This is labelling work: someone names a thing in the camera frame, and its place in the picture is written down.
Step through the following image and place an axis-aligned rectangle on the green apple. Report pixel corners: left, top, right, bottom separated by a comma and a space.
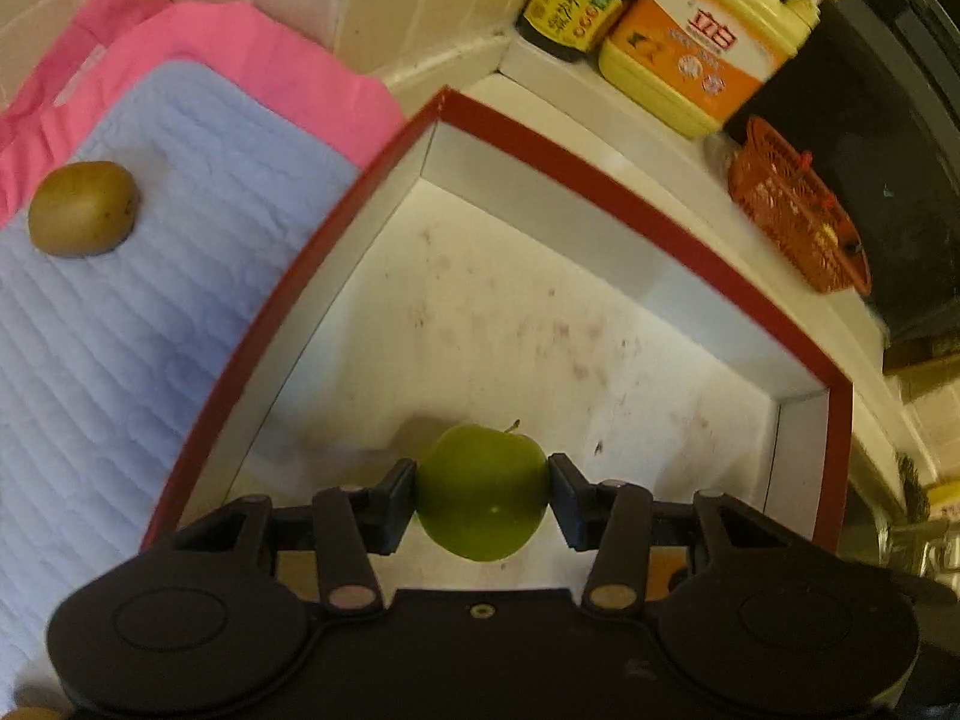
416, 424, 548, 562

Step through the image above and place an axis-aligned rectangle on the orange plastic basket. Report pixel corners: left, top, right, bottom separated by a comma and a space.
727, 115, 872, 296

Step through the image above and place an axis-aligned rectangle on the red cardboard box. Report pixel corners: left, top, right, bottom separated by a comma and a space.
146, 89, 853, 548

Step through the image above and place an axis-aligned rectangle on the small kiwi at back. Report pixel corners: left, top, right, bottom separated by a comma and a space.
28, 161, 140, 259

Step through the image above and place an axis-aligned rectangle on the yellow detergent jug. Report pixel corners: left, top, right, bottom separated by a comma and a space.
597, 0, 836, 140

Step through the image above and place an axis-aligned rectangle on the blue quilted mat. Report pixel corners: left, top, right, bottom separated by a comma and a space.
2, 62, 358, 709

